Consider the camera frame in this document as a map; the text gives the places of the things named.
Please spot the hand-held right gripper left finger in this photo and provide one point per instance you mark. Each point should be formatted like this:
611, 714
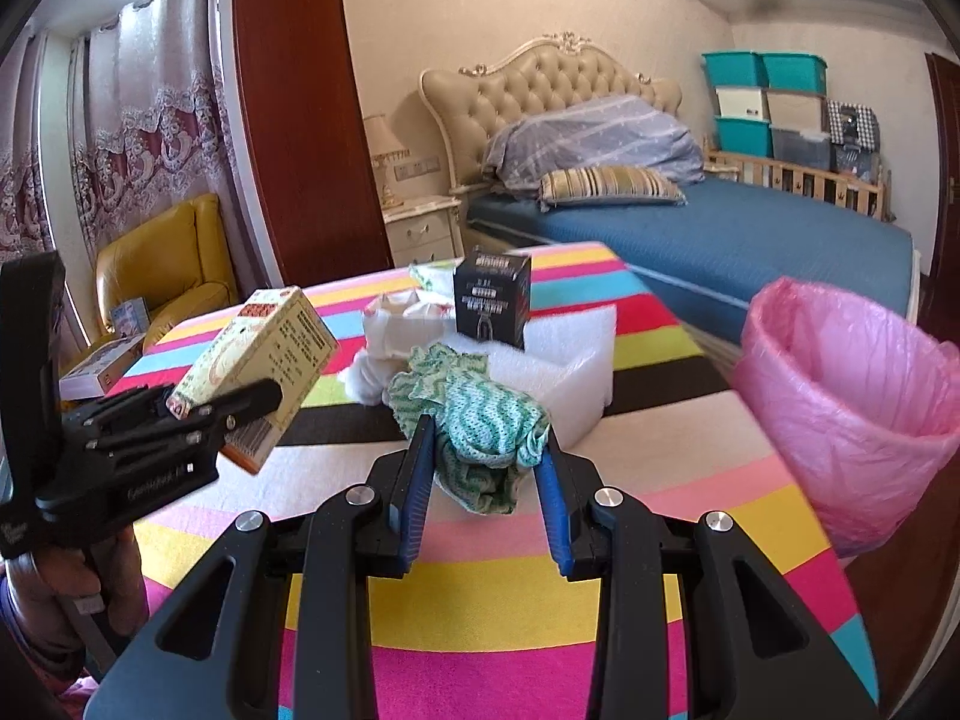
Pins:
416, 495

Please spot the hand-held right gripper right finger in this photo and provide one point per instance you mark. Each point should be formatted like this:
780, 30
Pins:
556, 510

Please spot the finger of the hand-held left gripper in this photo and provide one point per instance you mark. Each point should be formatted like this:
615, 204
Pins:
232, 416
120, 406

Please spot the yellow-green cardboard box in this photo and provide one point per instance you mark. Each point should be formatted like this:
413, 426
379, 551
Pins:
262, 345

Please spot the green zigzag cloth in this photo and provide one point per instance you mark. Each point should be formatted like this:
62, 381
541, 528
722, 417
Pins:
480, 412

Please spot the black cardboard box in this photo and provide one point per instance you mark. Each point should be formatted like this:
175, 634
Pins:
495, 300

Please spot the green printed plastic bag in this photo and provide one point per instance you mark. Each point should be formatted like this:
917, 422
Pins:
433, 277

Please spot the bin with pink liner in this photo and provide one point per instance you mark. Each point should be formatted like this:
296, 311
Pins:
847, 405

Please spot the person's left hand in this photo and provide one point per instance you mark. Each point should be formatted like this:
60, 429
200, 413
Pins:
45, 596

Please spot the flat white cardboard box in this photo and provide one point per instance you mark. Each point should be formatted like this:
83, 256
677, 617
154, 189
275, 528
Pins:
101, 367

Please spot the small blue picture box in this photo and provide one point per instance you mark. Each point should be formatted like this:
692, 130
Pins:
129, 316

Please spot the colourful striped tablecloth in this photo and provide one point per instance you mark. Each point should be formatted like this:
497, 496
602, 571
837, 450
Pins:
525, 615

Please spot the white foam tray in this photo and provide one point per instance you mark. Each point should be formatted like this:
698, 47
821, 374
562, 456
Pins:
570, 367

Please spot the yellow leather armchair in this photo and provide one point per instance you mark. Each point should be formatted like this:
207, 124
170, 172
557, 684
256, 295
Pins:
165, 262

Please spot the white crumpled plastic bag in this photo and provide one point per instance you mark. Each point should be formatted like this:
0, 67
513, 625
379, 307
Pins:
397, 337

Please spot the cream nightstand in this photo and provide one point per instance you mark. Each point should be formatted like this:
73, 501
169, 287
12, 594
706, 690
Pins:
420, 232

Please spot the lace curtain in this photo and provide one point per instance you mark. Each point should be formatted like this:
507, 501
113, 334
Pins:
150, 127

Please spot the bed with blue mattress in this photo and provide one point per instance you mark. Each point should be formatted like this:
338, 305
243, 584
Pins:
735, 247

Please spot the red-brown wooden panel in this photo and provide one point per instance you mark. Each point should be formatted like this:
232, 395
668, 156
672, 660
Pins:
300, 105

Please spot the striped pillow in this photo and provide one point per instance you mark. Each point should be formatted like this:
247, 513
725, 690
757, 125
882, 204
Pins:
611, 186

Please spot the blue-grey folded duvet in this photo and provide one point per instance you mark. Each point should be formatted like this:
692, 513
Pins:
600, 139

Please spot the teal storage box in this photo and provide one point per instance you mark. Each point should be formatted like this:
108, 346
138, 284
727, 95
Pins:
735, 69
742, 136
795, 73

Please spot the beige tufted headboard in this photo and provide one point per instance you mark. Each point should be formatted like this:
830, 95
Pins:
525, 82

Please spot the grey clear storage box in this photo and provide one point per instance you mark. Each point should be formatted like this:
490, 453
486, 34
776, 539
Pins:
802, 148

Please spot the white storage box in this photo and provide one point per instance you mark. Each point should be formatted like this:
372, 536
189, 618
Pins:
742, 103

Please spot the beige storage box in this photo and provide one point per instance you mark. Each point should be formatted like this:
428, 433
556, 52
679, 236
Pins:
799, 111

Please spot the black-white checkered bag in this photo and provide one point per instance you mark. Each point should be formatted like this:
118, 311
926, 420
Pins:
855, 131

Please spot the dark brown door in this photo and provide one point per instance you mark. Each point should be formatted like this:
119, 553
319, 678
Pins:
945, 165

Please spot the wall switch panel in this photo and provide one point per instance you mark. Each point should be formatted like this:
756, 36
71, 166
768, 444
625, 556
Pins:
416, 167

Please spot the wooden crib rail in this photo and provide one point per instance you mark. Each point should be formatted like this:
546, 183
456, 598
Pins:
810, 180

